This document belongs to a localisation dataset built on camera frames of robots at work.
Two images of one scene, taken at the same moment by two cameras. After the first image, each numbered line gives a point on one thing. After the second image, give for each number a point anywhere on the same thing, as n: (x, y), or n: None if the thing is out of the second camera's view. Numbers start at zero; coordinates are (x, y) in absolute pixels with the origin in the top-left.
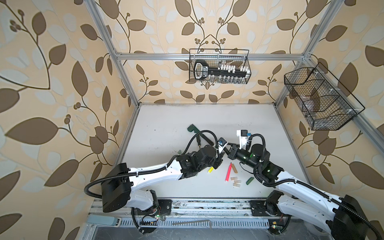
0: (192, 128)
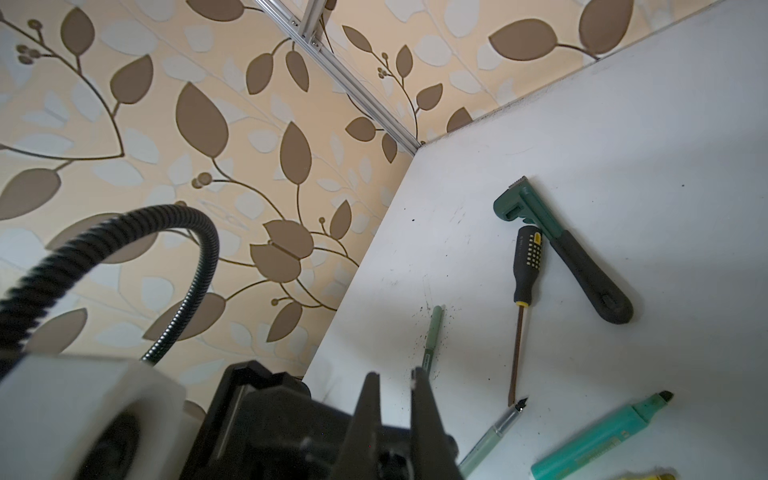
0: (612, 302)
